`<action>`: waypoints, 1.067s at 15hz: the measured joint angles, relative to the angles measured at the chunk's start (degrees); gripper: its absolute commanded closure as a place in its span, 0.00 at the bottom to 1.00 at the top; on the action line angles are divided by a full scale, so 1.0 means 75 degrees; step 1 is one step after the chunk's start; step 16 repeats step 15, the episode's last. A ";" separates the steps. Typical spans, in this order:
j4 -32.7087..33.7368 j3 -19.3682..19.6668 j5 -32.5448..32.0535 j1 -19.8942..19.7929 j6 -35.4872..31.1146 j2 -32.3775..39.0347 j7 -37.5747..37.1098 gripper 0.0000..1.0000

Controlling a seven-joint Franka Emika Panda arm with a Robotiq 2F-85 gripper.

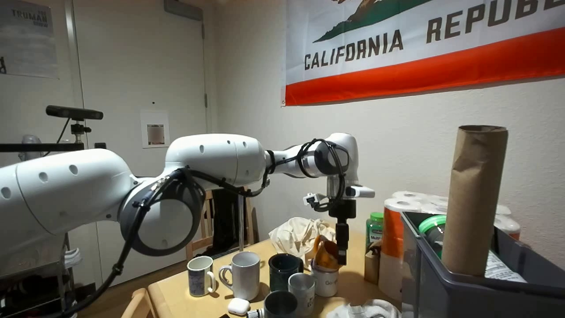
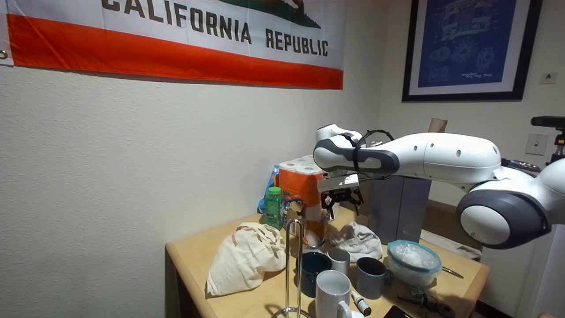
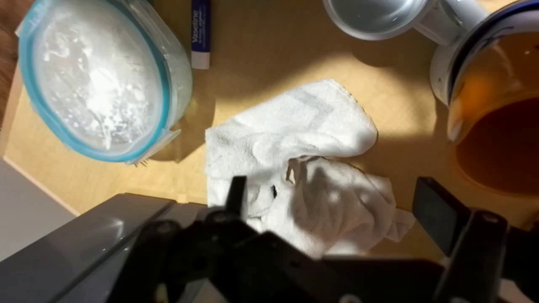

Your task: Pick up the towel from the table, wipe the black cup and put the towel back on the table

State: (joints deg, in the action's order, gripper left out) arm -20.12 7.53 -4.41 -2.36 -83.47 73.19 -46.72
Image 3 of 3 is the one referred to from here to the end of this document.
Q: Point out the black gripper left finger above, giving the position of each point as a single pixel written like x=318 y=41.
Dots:
x=224 y=263

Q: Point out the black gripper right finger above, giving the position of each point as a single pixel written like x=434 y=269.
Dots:
x=473 y=253

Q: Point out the orange plastic cup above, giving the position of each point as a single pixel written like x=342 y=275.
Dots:
x=498 y=111

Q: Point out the white crumpled paper napkin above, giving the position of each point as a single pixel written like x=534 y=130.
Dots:
x=313 y=111

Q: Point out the glass container with blue rim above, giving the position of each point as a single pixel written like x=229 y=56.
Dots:
x=101 y=78

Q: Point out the blue Vaseline lip stick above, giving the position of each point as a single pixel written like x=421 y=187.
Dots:
x=200 y=27

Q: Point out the grey metal bowl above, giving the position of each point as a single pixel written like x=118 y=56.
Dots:
x=375 y=14

